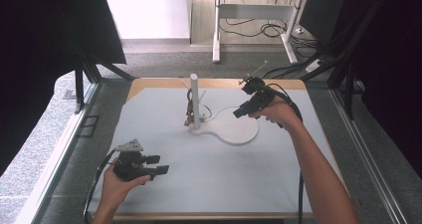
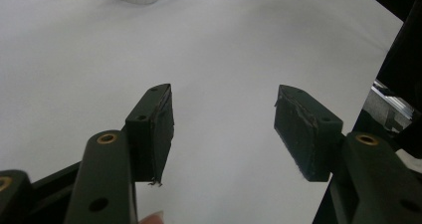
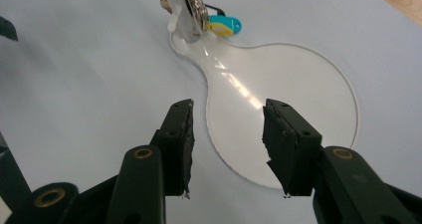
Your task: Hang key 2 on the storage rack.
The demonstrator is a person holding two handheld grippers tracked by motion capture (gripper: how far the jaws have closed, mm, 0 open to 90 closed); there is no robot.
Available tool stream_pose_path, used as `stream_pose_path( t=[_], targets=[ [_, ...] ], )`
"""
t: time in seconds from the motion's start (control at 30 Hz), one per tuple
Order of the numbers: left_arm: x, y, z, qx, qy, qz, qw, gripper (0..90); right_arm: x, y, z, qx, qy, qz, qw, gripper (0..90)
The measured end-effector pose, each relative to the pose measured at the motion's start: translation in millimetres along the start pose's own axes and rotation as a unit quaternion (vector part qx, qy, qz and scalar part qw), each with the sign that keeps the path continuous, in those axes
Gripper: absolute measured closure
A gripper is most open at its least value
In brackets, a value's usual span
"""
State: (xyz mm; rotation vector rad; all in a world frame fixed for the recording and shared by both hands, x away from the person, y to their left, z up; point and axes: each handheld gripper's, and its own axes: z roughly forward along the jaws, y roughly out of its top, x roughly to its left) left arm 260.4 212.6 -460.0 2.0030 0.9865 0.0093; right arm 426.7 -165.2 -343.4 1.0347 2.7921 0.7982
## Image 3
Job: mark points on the bunch of silver keys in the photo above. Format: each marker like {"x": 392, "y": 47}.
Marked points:
{"x": 197, "y": 5}

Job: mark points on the yellow key tag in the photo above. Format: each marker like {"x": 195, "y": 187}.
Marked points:
{"x": 219, "y": 30}

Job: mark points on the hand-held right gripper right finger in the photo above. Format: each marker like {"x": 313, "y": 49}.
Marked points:
{"x": 292, "y": 157}

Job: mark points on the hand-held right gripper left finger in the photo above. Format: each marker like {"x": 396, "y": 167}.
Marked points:
{"x": 175, "y": 151}

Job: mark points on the teal key tag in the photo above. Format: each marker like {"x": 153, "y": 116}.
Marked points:
{"x": 232, "y": 23}

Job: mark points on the black key tag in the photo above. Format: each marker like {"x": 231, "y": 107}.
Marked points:
{"x": 217, "y": 10}

